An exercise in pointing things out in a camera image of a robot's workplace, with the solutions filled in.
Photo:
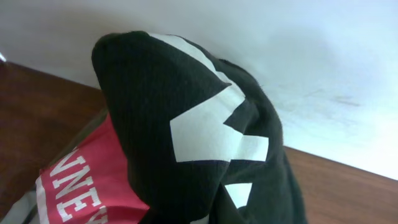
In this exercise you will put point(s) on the dark green Nike t-shirt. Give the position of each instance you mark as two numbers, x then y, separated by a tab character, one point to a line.
203	142

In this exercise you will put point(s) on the red folded t-shirt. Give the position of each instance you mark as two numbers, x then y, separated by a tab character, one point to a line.
89	184

